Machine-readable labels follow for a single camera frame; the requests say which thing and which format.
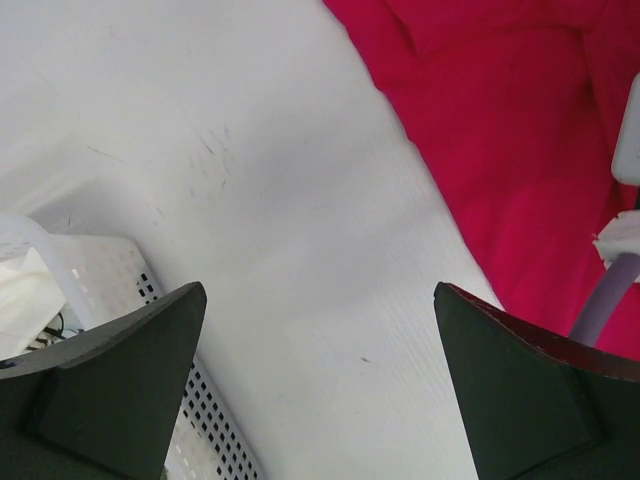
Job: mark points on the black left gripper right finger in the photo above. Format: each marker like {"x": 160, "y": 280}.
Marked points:
{"x": 537, "y": 405}

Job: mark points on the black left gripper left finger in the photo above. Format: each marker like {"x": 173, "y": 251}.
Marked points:
{"x": 103, "y": 404}

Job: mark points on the magenta t-shirt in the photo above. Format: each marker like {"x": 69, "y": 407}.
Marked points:
{"x": 515, "y": 108}

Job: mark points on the white plastic laundry basket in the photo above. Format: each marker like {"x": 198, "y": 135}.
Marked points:
{"x": 103, "y": 278}

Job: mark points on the white floral print t-shirt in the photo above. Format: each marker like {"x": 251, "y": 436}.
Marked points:
{"x": 32, "y": 305}

